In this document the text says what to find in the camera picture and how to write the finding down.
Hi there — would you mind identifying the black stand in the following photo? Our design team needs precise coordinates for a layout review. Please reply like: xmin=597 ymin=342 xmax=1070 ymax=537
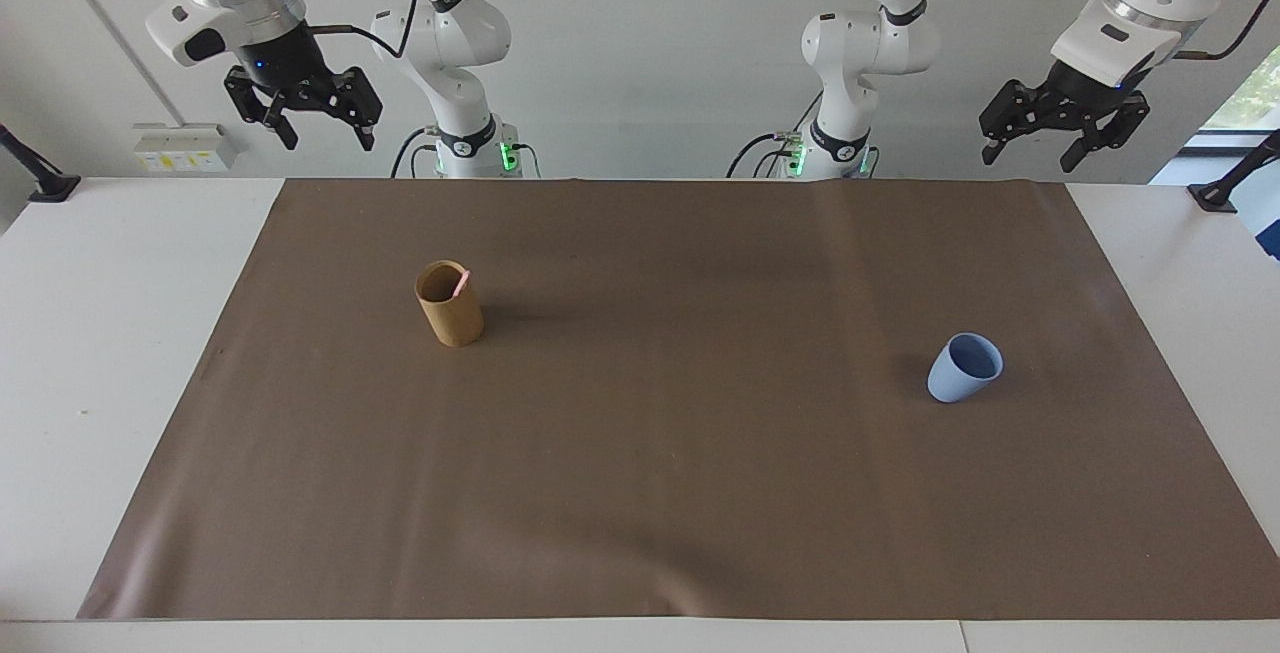
xmin=1187 ymin=129 xmax=1280 ymax=215
xmin=0 ymin=122 xmax=82 ymax=204

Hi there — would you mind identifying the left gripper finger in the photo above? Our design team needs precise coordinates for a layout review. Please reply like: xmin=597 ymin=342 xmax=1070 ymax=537
xmin=979 ymin=79 xmax=1058 ymax=167
xmin=1059 ymin=97 xmax=1152 ymax=175

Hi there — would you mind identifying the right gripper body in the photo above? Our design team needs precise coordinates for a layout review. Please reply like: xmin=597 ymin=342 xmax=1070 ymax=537
xmin=235 ymin=22 xmax=343 ymax=106

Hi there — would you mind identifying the blue and white object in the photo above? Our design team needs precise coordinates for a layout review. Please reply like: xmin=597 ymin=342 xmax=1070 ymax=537
xmin=1254 ymin=186 xmax=1280 ymax=263

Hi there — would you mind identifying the window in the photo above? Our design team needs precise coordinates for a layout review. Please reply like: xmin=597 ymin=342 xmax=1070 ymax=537
xmin=1198 ymin=41 xmax=1280 ymax=135

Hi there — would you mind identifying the white wall socket box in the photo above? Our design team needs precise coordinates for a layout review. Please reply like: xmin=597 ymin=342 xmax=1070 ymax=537
xmin=132 ymin=122 xmax=247 ymax=174

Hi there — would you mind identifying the blue cup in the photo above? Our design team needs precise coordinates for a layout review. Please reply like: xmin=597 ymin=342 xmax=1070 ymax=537
xmin=926 ymin=332 xmax=1005 ymax=405

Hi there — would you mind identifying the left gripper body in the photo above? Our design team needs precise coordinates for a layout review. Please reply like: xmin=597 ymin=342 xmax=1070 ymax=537
xmin=1048 ymin=57 xmax=1152 ymax=125

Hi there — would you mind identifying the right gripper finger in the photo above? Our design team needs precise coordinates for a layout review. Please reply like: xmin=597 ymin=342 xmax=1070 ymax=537
xmin=328 ymin=65 xmax=385 ymax=153
xmin=223 ymin=67 xmax=300 ymax=152

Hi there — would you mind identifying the brown cylindrical cup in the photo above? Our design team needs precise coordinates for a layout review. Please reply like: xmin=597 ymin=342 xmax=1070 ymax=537
xmin=414 ymin=259 xmax=486 ymax=349

